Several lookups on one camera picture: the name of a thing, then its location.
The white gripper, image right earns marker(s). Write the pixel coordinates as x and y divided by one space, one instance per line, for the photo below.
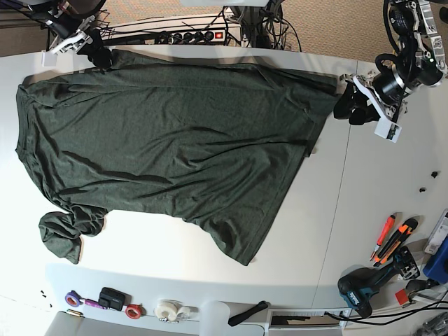
376 97

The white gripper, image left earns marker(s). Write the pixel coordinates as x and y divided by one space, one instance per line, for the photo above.
72 34

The dark green t-shirt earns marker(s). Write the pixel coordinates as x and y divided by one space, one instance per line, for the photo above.
215 145

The orange black utility knife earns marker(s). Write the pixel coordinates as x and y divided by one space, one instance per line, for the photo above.
398 237

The blue box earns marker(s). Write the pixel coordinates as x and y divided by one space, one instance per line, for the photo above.
436 267

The red square tag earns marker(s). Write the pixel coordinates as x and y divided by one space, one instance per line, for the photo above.
402 297

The purple tape roll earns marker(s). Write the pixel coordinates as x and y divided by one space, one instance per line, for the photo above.
73 299

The white plastic cup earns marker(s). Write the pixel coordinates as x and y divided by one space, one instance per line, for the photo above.
213 318

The red tape roll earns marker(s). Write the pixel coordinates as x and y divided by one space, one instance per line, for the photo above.
134 311

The black power strip red switch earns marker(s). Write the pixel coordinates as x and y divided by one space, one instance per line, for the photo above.
191 38

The teal black cordless drill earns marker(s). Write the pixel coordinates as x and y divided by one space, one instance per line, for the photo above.
357 290

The black action camera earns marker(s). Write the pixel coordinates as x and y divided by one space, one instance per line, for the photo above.
111 299

